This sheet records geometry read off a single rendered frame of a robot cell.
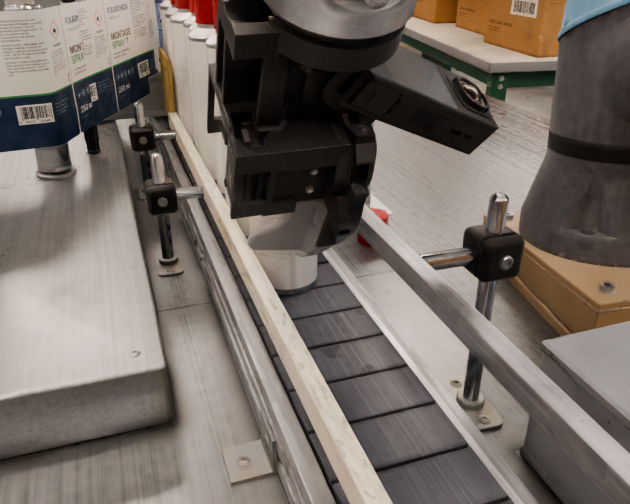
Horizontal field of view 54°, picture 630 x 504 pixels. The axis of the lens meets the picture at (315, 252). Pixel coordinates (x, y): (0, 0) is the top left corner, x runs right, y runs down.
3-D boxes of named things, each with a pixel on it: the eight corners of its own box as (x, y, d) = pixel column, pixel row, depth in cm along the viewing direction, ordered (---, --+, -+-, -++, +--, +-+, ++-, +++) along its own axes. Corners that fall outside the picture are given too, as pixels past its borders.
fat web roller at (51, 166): (37, 170, 75) (1, 4, 66) (77, 166, 76) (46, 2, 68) (35, 182, 71) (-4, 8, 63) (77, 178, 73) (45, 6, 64)
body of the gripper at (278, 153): (205, 134, 39) (209, -47, 29) (333, 122, 42) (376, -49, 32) (231, 231, 35) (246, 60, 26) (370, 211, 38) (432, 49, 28)
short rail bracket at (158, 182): (153, 259, 65) (138, 149, 60) (181, 255, 66) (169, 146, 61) (156, 273, 62) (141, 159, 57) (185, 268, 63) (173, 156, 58)
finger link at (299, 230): (237, 259, 45) (245, 176, 38) (313, 247, 47) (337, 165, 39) (246, 295, 44) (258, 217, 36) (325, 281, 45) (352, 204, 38)
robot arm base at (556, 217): (492, 215, 65) (500, 120, 61) (623, 202, 67) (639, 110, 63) (571, 276, 51) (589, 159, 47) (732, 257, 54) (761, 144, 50)
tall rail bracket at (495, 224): (388, 408, 45) (403, 196, 37) (476, 387, 47) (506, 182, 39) (408, 439, 42) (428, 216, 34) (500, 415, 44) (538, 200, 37)
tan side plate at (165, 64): (163, 108, 96) (156, 47, 91) (168, 107, 96) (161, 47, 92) (171, 125, 87) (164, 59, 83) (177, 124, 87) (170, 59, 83)
